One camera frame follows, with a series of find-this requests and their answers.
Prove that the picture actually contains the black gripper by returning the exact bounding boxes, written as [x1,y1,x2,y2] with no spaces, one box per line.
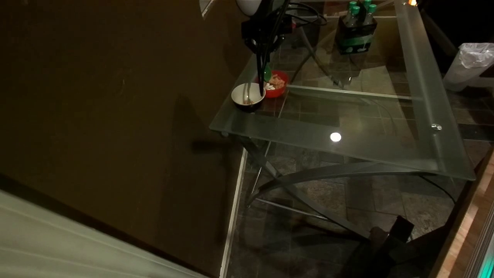
[239,10,296,87]

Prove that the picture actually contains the pink-red plastic bowl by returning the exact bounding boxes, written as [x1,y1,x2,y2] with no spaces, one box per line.
[259,70,290,101]

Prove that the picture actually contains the white ceramic bowl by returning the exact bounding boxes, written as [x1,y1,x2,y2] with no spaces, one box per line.
[229,82,266,112]

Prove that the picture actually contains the brown square cereal pile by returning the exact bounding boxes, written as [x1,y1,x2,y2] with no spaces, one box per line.
[265,73,287,93]

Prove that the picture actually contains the dark green bottle carton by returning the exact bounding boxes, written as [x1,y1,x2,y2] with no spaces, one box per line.
[334,13,379,56]

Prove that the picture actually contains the green cap clear bottle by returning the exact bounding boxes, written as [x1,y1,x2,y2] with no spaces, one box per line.
[342,0,362,28]
[361,0,379,25]

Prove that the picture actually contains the glass desk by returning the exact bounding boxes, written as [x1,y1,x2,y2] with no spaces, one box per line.
[240,0,464,245]

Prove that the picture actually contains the black floor stand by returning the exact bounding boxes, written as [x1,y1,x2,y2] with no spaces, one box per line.
[337,215,429,278]

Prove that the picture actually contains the white panel door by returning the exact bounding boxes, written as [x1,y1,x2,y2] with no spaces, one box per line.
[0,189,208,278]

